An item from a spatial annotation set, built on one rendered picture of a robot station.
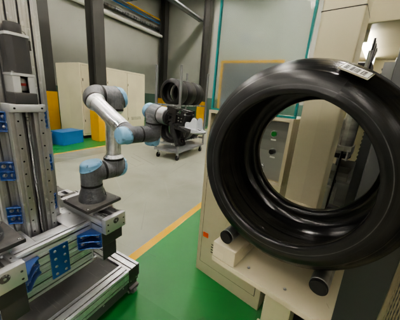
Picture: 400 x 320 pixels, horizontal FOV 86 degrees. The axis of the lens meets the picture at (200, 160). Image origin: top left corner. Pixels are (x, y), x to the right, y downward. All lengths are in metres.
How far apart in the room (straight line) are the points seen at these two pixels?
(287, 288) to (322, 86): 0.58
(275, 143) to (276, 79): 0.75
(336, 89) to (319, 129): 0.41
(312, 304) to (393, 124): 0.52
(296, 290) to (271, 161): 0.73
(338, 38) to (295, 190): 0.57
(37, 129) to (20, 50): 0.33
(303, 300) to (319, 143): 0.53
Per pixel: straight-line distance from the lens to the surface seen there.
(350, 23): 0.97
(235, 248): 0.78
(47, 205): 1.38
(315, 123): 0.94
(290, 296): 0.78
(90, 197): 1.38
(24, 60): 1.24
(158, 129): 1.03
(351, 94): 0.54
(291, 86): 0.56
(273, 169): 1.33
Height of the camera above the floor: 1.33
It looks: 16 degrees down
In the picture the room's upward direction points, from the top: 5 degrees clockwise
